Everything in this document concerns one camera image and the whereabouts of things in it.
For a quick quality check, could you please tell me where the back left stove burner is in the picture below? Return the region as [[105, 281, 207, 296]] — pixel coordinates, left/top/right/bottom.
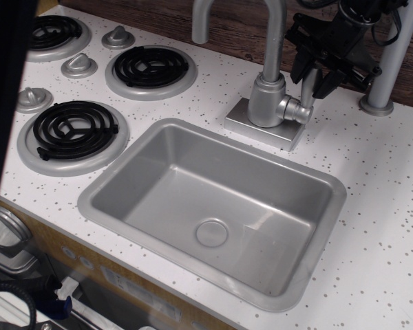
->
[[26, 15, 92, 63]]

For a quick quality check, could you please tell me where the silver knob middle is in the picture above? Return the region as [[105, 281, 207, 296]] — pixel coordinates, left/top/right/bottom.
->
[[61, 53, 98, 79]]

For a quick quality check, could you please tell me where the silver knob back right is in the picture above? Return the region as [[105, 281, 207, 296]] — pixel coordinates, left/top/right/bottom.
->
[[101, 25, 135, 50]]

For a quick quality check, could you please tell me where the silver toy faucet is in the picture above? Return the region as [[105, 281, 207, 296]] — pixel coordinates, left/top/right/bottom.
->
[[191, 0, 324, 152]]

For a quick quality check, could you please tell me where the grey support pole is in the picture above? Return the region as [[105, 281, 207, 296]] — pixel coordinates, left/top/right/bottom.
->
[[359, 1, 413, 117]]

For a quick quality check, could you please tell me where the silver faucet lever handle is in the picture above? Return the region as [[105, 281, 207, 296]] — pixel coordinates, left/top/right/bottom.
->
[[276, 65, 322, 124]]

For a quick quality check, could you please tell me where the silver knob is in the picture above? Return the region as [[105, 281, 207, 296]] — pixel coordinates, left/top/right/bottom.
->
[[16, 87, 53, 113], [101, 25, 135, 50], [61, 53, 98, 79]]

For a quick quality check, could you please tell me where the dark foreground post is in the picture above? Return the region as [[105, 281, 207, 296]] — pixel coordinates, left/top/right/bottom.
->
[[0, 0, 39, 255]]

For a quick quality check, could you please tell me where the silver oven door handle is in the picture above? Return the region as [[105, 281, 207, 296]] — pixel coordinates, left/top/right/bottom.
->
[[0, 206, 32, 258]]

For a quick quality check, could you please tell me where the stove burner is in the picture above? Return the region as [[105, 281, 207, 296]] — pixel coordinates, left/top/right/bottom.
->
[[26, 15, 92, 63], [17, 100, 129, 177], [105, 45, 198, 101]]

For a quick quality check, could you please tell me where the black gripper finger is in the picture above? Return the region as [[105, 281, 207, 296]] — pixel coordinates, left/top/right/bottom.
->
[[290, 47, 316, 84], [313, 67, 348, 99]]

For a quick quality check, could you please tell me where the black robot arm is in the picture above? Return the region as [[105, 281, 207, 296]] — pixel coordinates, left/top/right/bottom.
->
[[286, 1, 408, 99]]

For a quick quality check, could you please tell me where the back right stove burner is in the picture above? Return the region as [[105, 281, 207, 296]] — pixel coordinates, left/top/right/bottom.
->
[[105, 45, 198, 101]]

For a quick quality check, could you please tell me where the black cable bottom left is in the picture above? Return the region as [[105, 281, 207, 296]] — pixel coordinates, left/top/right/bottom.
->
[[0, 274, 63, 327]]

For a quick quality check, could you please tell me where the front right stove burner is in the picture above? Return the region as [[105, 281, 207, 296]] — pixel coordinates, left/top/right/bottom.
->
[[17, 100, 129, 177]]

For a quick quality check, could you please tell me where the black cable near pole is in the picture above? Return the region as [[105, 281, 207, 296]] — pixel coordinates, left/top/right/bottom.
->
[[373, 6, 405, 46]]

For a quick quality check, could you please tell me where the grey plastic sink basin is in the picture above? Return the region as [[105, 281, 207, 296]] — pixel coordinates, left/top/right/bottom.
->
[[78, 118, 347, 312]]

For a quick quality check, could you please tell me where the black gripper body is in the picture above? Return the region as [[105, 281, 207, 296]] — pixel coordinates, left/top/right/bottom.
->
[[286, 12, 381, 91]]

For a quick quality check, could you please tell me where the silver knob front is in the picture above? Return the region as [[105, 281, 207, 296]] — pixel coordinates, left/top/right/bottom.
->
[[16, 87, 53, 113]]

